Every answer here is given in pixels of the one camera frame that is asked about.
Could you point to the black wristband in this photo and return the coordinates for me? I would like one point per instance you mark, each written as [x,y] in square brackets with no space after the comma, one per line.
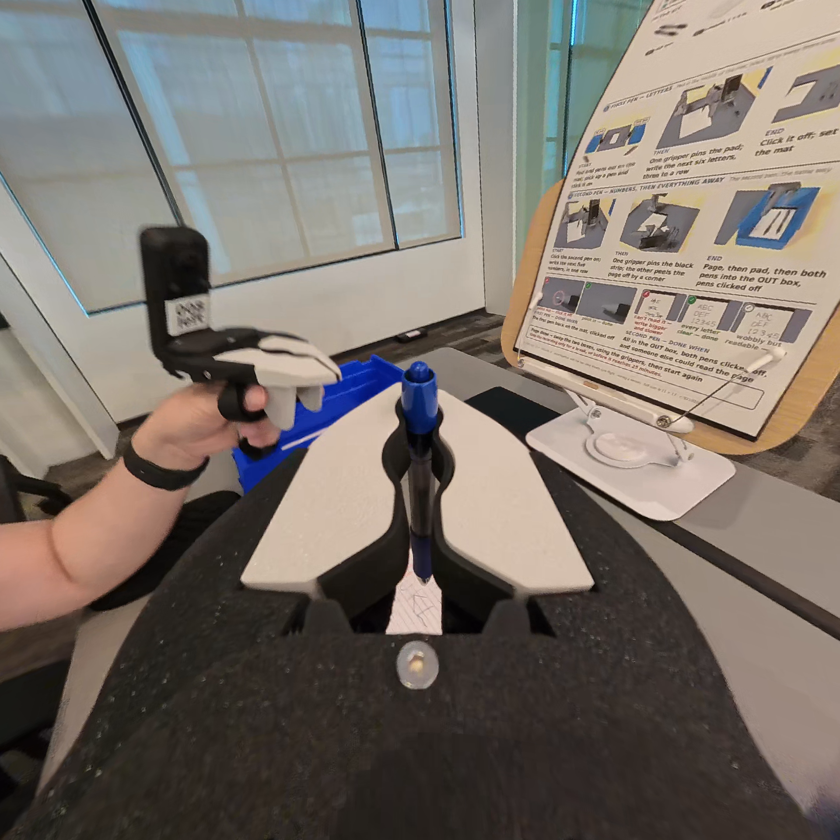
[164,474]

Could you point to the person's left forearm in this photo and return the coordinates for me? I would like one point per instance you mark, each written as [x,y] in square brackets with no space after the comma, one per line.
[79,558]

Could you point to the printed instruction poster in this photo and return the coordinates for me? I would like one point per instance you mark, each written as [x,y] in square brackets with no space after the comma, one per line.
[689,229]

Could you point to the person's left hand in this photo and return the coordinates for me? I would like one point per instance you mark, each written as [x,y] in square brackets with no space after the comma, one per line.
[177,426]

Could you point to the blue plastic bin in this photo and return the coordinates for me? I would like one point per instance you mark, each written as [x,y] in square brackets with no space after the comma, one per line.
[367,384]

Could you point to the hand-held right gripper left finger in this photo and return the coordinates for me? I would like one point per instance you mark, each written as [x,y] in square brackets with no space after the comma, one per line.
[315,512]

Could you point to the blue retractable pen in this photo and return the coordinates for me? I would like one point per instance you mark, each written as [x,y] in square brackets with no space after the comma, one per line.
[418,394]

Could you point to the white paper sheet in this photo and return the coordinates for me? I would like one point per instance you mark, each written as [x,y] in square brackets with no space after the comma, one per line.
[302,440]

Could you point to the large grid window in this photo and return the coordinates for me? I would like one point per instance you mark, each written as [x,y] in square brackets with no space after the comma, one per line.
[262,131]

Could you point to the white lined notepad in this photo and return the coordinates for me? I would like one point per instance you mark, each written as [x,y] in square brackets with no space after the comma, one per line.
[413,613]

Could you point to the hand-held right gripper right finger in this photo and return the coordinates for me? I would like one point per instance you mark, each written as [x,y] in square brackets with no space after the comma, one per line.
[512,518]

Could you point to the black floor outlet box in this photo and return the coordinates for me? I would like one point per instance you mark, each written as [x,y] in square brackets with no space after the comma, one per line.
[411,334]

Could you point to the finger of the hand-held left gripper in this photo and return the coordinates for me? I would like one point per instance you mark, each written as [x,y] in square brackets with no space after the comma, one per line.
[295,371]
[295,344]

